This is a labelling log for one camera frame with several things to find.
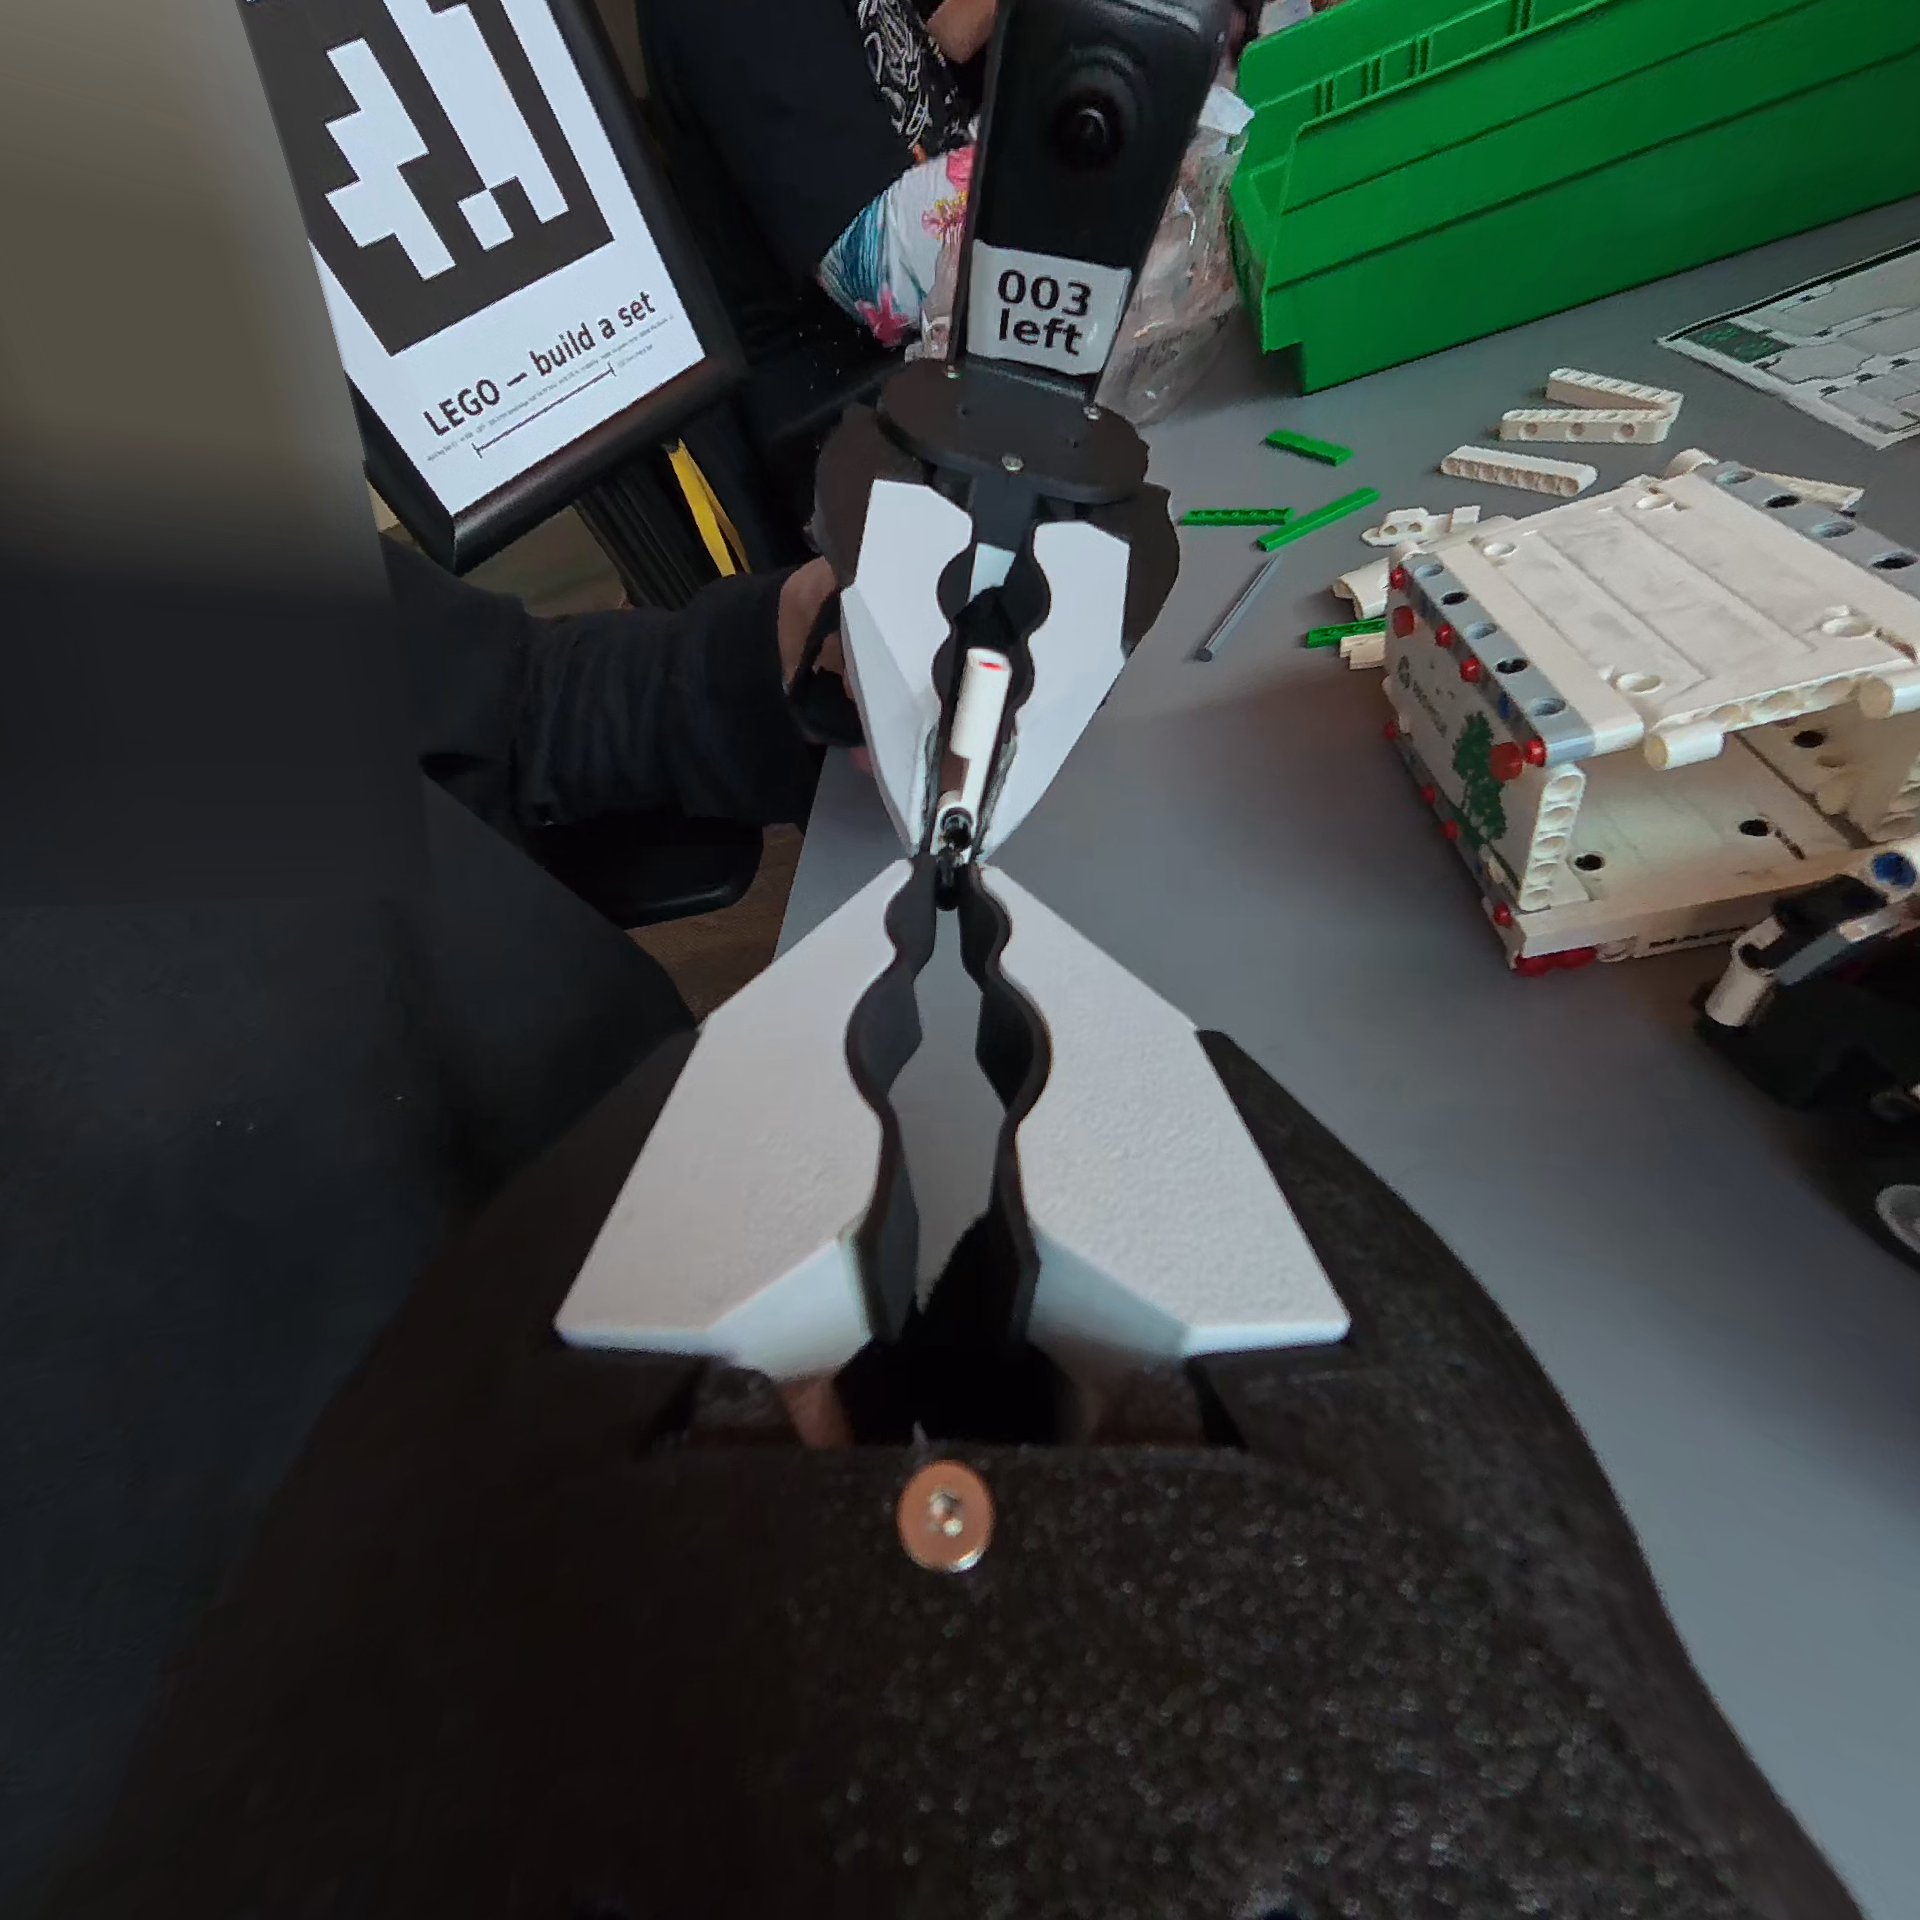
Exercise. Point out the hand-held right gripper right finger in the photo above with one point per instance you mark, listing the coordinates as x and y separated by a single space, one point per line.
1171 1186

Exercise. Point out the white curved lego panel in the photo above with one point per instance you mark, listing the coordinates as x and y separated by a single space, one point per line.
1363 587

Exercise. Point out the small white lego connector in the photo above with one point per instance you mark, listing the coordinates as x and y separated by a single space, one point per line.
1411 528

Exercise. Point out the white lego truck container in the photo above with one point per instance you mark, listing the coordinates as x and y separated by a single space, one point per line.
1650 630

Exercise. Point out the person's black clothing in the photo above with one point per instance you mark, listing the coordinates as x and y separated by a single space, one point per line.
224 1277

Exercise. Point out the black framed marker sign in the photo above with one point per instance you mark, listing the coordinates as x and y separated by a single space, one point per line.
495 271

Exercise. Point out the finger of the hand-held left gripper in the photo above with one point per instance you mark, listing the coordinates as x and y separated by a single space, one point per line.
1080 630
900 630

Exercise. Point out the person's left hand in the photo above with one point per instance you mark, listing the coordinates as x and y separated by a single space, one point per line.
819 615

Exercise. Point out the grey lego axle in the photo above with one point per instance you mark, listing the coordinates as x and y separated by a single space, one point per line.
1236 608

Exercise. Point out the lego sticker sheet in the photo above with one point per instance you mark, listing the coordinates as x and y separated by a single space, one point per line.
1815 347

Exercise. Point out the black chair base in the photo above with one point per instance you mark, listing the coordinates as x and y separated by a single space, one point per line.
674 879

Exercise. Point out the white lego connector piece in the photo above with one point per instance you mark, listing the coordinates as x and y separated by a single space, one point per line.
973 720

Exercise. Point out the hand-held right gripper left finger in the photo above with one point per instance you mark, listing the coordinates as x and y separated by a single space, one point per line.
749 1172

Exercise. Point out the person's left forearm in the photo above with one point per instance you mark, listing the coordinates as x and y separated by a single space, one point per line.
600 706

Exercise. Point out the green lego plate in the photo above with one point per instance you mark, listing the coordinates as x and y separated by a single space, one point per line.
1341 634
1319 519
1308 447
1227 517

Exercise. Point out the clear plastic bag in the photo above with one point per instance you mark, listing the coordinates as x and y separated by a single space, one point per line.
1184 301

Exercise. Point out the floral printed bag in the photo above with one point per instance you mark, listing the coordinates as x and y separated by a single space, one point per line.
900 255

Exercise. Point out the green plastic bin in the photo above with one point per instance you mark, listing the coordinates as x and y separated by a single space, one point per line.
1500 255
1500 61

